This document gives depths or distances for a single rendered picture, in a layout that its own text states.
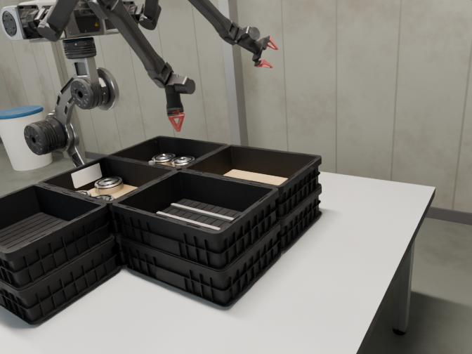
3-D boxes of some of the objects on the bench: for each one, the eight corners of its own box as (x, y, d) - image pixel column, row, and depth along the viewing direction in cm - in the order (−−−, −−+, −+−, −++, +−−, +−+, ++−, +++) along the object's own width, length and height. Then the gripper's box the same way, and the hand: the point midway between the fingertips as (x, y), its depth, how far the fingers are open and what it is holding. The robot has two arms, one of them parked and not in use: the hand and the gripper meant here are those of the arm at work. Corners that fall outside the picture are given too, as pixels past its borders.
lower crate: (-35, 285, 127) (-49, 252, 123) (52, 240, 149) (43, 211, 145) (34, 331, 105) (20, 292, 100) (124, 270, 127) (116, 237, 122)
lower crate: (124, 270, 127) (116, 237, 122) (187, 227, 149) (183, 198, 145) (227, 312, 104) (223, 274, 100) (284, 255, 127) (282, 221, 122)
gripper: (163, 90, 166) (168, 126, 173) (164, 95, 157) (170, 134, 163) (180, 88, 167) (185, 124, 174) (181, 93, 158) (187, 132, 164)
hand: (177, 127), depth 168 cm, fingers open, 6 cm apart
